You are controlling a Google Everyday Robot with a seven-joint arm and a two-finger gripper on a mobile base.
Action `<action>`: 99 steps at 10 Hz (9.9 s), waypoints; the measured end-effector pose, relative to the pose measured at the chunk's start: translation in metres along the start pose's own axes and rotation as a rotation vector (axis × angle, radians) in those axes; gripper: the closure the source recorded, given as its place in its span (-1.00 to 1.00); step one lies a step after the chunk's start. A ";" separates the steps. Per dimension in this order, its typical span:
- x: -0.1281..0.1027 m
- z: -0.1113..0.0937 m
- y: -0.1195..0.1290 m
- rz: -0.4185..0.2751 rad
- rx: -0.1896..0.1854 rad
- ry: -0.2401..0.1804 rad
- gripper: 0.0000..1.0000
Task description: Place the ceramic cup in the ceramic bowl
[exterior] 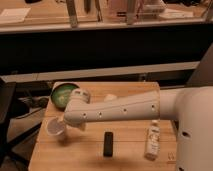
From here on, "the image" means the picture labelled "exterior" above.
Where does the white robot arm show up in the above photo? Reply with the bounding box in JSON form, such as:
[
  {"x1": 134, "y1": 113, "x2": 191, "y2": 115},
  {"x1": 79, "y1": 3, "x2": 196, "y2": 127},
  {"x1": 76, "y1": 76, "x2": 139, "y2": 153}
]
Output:
[{"x1": 64, "y1": 86, "x2": 213, "y2": 171}]

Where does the green ceramic bowl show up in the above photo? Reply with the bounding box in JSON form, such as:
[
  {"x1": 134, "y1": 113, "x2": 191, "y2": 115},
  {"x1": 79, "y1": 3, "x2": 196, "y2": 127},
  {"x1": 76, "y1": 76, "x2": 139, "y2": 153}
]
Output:
[{"x1": 50, "y1": 83, "x2": 78, "y2": 111}]

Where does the white rectangular block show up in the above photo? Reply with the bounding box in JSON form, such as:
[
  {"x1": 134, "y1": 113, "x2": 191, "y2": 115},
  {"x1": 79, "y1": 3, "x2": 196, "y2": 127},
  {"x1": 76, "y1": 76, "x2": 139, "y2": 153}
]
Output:
[{"x1": 104, "y1": 94, "x2": 117, "y2": 102}]

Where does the black rectangular remote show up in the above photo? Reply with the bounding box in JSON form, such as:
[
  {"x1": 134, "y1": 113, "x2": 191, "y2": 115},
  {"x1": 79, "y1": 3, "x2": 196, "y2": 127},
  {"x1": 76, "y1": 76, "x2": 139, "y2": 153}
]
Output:
[{"x1": 103, "y1": 132, "x2": 113, "y2": 157}]

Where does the white tube bottle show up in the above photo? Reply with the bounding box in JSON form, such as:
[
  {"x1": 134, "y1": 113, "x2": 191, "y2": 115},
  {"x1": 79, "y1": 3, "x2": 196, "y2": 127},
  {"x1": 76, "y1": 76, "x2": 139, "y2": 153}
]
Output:
[{"x1": 144, "y1": 120, "x2": 160, "y2": 160}]

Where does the white paper sheet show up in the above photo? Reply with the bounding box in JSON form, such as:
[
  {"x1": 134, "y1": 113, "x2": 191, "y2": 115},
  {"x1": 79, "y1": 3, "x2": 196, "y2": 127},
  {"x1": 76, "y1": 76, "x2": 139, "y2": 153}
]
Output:
[{"x1": 0, "y1": 8, "x2": 30, "y2": 24}]

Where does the metal frame post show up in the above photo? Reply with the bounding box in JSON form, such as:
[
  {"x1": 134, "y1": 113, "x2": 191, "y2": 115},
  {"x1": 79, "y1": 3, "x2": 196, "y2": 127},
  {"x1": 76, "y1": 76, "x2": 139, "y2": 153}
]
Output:
[{"x1": 66, "y1": 0, "x2": 78, "y2": 28}]

